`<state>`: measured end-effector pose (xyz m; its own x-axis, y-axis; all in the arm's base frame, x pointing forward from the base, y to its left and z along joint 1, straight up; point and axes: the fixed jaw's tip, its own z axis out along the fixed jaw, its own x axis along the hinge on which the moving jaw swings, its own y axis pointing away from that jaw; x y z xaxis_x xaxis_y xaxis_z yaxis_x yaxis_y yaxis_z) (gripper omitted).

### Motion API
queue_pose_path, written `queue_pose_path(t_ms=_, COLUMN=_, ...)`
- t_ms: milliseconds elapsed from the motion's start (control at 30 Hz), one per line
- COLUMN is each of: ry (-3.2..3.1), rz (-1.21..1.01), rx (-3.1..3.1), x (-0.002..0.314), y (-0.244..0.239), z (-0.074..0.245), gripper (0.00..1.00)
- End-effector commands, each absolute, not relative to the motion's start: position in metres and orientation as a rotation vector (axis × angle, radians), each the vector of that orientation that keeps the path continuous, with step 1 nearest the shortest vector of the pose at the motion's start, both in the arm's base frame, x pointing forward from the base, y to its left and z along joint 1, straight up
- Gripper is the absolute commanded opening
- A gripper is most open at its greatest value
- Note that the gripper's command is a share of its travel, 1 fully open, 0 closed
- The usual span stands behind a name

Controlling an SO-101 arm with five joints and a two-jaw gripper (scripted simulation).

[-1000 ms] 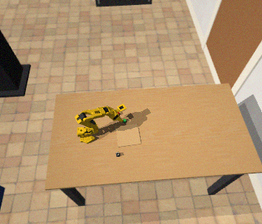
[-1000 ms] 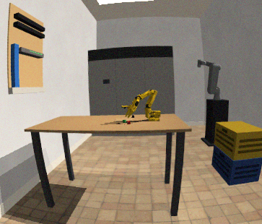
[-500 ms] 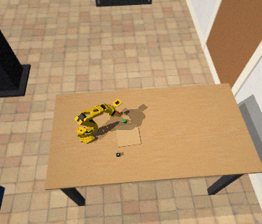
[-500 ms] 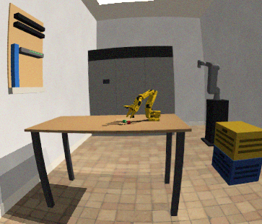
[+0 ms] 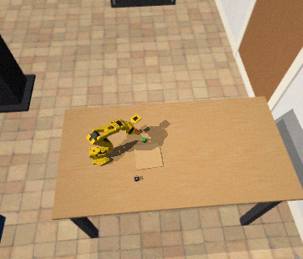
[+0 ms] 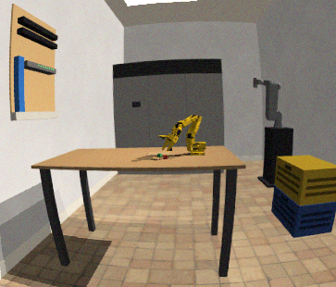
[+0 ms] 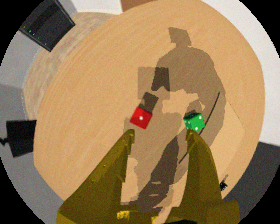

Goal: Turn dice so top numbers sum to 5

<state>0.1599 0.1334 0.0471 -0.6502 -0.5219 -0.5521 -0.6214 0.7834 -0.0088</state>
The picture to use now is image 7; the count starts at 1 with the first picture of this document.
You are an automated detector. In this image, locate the green die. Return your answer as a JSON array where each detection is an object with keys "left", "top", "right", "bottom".
[{"left": 183, "top": 113, "right": 205, "bottom": 132}]

